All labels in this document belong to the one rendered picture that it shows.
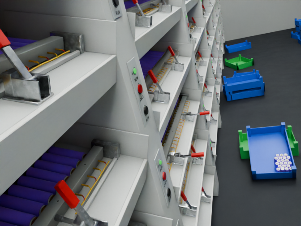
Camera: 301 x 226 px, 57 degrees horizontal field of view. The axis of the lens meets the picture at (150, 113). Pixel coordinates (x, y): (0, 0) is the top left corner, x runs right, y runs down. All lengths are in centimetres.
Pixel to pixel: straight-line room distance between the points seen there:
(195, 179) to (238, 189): 48
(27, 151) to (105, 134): 26
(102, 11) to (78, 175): 25
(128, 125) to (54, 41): 18
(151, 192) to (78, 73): 29
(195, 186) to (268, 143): 75
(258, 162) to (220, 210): 36
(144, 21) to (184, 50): 49
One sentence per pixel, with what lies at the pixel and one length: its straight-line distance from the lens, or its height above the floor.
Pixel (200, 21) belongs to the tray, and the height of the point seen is 75.
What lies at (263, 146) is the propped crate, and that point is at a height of 7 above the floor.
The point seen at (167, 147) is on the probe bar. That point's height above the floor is 56.
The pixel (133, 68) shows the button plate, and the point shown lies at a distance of 49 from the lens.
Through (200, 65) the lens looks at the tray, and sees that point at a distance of 168.
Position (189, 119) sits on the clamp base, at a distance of 103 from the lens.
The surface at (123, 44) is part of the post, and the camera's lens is 48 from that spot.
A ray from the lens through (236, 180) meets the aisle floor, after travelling 156.
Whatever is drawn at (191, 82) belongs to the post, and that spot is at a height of 61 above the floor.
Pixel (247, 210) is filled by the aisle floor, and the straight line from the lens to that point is 140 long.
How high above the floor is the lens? 98
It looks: 22 degrees down
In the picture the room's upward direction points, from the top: 15 degrees counter-clockwise
